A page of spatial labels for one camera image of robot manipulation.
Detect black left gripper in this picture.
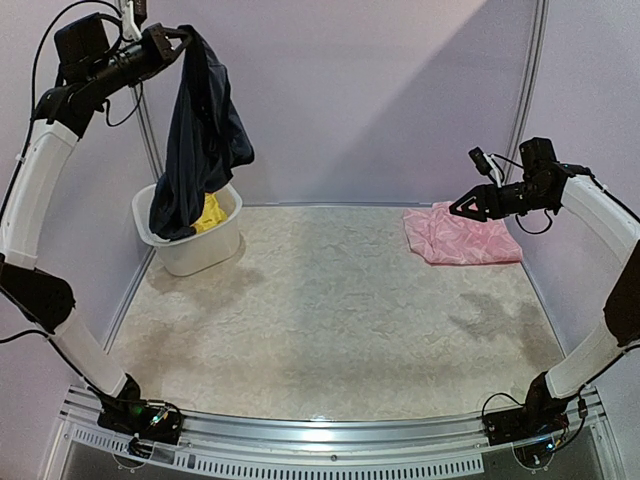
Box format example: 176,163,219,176
87,19,195,95

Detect pink patterned shorts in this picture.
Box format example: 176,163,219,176
402,202,523,266

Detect dark blue garment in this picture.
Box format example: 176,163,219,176
148,25,255,241

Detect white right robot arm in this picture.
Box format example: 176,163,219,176
449,137,639,436

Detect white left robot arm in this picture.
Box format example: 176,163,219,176
1,15,191,434

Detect white plastic laundry basket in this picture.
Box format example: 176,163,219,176
131,184,243,277

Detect yellow garment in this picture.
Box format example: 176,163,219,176
192,193,228,234

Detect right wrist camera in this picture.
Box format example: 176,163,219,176
468,147,504,188

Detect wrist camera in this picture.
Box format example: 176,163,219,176
54,13,123,67
468,147,504,188

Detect left aluminium frame post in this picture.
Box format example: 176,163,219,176
113,0,166,182

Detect aluminium frame post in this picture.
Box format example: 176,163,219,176
113,0,166,182
490,1,550,185

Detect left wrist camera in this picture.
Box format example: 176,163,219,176
54,13,123,67

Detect right aluminium frame post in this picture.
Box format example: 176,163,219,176
490,1,550,185

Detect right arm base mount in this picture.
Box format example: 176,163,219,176
480,392,571,446

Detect aluminium front rail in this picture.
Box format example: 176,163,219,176
42,387,624,479

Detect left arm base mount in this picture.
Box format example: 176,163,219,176
97,396,185,445

